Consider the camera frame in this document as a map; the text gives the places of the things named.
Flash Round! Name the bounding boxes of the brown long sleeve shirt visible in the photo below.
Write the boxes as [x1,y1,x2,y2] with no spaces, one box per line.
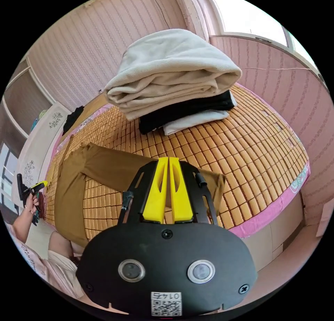
[53,135,226,248]

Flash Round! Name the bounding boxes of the person's body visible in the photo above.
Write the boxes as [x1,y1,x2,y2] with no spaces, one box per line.
[5,221,88,301]

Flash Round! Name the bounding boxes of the window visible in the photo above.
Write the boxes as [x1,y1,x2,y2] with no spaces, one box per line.
[206,0,318,56]

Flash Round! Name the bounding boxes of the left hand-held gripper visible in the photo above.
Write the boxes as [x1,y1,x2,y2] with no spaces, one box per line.
[22,180,49,226]

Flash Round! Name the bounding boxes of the person's left forearm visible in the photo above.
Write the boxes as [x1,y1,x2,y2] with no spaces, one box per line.
[12,209,35,244]

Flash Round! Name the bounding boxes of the pile of clothes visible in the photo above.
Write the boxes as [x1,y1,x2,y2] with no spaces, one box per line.
[104,28,243,136]

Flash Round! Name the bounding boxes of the white cupboard with floral print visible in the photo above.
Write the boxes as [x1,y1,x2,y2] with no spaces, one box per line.
[11,102,71,207]

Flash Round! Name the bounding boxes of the bed with woven mat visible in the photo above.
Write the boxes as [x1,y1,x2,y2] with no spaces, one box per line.
[43,82,311,272]

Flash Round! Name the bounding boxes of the black garment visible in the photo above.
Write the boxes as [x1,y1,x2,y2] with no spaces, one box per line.
[62,106,85,136]

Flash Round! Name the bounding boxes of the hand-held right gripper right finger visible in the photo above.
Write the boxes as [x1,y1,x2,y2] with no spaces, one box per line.
[169,157,195,223]

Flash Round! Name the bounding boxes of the person's left hand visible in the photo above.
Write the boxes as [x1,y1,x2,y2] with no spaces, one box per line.
[23,193,40,215]

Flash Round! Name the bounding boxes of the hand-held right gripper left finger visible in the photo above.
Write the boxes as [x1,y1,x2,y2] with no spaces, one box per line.
[142,157,169,224]

